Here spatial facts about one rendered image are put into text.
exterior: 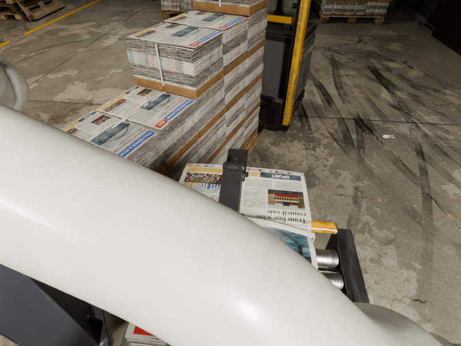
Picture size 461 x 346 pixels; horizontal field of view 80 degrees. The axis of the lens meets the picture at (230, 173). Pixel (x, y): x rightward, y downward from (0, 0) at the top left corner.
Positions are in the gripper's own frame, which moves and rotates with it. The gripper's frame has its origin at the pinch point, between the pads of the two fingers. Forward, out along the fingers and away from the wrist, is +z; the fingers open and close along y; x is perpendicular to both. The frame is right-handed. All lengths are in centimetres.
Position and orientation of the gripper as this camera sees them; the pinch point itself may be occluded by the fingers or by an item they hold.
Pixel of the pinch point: (237, 189)
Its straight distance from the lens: 45.9
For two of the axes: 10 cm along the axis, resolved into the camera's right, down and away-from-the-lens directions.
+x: 9.9, 0.8, -0.8
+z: 1.2, -6.0, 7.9
